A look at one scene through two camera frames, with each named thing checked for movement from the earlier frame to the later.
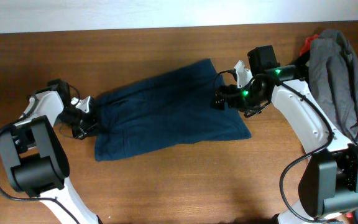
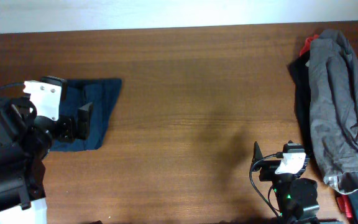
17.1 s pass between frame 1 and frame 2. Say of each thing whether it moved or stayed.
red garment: stayed
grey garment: stayed
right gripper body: moved
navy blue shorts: moved
